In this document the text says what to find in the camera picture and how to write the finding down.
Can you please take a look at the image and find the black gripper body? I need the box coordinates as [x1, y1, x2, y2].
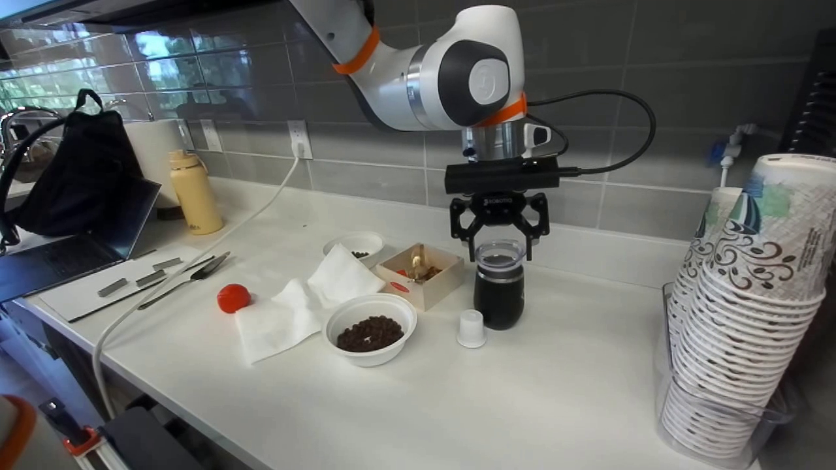
[469, 191, 534, 223]

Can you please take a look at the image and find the small clear glass cup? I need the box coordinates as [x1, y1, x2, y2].
[473, 226, 530, 263]

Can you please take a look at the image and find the coffee beans pile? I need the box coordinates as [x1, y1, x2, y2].
[335, 312, 409, 355]

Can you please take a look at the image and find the open cardboard box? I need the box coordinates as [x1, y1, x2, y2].
[373, 240, 469, 312]

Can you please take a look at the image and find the small white plastic cup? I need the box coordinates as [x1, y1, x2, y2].
[457, 307, 488, 351]

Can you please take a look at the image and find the small white bowl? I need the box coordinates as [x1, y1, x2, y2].
[322, 226, 386, 263]

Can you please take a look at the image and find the small white paper napkin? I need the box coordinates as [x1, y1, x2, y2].
[305, 240, 386, 307]

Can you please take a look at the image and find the large white bowl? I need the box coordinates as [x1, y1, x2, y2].
[322, 290, 422, 367]

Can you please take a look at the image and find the blue white spray bottle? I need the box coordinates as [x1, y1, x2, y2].
[699, 119, 763, 256]

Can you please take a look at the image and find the large white paper napkin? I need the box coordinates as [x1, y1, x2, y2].
[232, 277, 328, 367]

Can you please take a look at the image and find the tall patterned paper cup stack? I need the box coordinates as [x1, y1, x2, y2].
[655, 152, 836, 468]

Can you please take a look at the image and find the red round ball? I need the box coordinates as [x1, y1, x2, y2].
[215, 282, 257, 316]

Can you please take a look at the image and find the yellow squeeze bottle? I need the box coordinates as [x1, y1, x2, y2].
[166, 146, 227, 238]

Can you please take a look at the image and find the black knife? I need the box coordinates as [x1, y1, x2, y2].
[136, 247, 236, 312]

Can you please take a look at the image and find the stainless steel black appliance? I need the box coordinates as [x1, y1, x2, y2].
[782, 24, 836, 156]

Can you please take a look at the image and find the white paper towel roll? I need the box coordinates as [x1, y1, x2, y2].
[124, 114, 192, 208]

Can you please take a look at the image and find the long thin metal utensil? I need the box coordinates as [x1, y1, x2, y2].
[65, 252, 219, 325]

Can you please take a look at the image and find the black backpack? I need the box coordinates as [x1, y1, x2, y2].
[6, 86, 145, 240]

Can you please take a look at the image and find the black laptop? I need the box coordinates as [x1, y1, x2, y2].
[0, 176, 166, 306]

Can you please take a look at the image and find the pole with orange clamp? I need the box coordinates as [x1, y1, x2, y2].
[36, 396, 119, 470]

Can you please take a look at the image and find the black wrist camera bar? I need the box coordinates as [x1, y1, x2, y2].
[445, 156, 565, 199]

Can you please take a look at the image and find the black camera cable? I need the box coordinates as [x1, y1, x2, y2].
[524, 86, 658, 176]

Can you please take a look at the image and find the white power cable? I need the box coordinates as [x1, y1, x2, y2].
[92, 146, 305, 419]

